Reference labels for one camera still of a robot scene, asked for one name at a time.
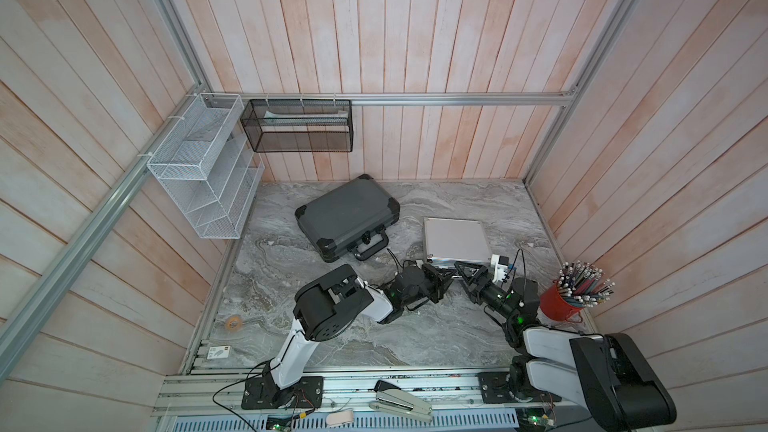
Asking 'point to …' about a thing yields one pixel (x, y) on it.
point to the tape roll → (234, 323)
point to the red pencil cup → (555, 307)
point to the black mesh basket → (299, 125)
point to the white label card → (218, 352)
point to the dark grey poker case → (350, 219)
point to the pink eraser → (337, 418)
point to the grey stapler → (394, 398)
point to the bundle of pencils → (577, 284)
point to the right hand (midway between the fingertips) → (456, 269)
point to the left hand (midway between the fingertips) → (460, 274)
